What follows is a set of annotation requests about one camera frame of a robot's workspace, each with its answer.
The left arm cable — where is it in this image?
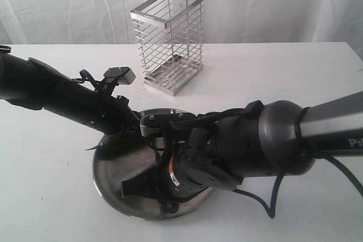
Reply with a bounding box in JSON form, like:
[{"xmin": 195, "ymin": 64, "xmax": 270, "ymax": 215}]
[{"xmin": 70, "ymin": 69, "xmax": 100, "ymax": 87}]

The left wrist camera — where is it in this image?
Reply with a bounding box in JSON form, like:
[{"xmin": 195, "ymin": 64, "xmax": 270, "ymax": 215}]
[{"xmin": 99, "ymin": 66, "xmax": 136, "ymax": 96}]

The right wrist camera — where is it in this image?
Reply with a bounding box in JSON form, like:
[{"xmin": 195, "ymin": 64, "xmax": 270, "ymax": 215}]
[{"xmin": 140, "ymin": 113, "xmax": 197, "ymax": 144}]

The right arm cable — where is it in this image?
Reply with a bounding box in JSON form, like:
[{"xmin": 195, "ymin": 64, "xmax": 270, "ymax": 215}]
[{"xmin": 235, "ymin": 154, "xmax": 363, "ymax": 219}]

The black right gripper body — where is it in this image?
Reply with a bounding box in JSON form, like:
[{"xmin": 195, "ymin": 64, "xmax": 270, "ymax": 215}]
[{"xmin": 155, "ymin": 134, "xmax": 243, "ymax": 203}]

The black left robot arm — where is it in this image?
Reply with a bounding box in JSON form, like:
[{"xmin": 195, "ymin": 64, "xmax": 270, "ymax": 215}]
[{"xmin": 1, "ymin": 45, "xmax": 141, "ymax": 137}]

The round steel plate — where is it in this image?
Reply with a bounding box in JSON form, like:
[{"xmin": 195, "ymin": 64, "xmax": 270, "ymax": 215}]
[{"xmin": 93, "ymin": 133, "xmax": 217, "ymax": 220}]

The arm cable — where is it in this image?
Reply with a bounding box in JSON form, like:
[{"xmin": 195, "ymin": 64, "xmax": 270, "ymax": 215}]
[
  {"xmin": 235, "ymin": 154, "xmax": 363, "ymax": 219},
  {"xmin": 70, "ymin": 69, "xmax": 100, "ymax": 87}
]

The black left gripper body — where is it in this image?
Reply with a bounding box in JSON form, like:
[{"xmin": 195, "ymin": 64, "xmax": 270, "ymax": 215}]
[{"xmin": 93, "ymin": 95, "xmax": 141, "ymax": 136}]

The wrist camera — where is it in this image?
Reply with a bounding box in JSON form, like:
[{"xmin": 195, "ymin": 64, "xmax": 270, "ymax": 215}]
[
  {"xmin": 99, "ymin": 66, "xmax": 136, "ymax": 96},
  {"xmin": 140, "ymin": 113, "xmax": 197, "ymax": 144}
]

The white backdrop curtain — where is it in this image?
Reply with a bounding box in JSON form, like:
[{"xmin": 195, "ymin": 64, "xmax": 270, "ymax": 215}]
[{"xmin": 1, "ymin": 0, "xmax": 362, "ymax": 56}]

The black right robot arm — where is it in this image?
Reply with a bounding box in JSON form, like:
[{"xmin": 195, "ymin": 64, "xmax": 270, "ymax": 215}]
[{"xmin": 121, "ymin": 92, "xmax": 362, "ymax": 203}]

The green cucumber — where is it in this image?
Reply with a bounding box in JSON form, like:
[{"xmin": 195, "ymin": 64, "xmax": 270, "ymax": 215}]
[{"xmin": 86, "ymin": 137, "xmax": 124, "ymax": 158}]

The wire metal utensil rack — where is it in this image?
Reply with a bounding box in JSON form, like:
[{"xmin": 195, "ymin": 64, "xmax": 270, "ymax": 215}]
[{"xmin": 130, "ymin": 0, "xmax": 204, "ymax": 96}]

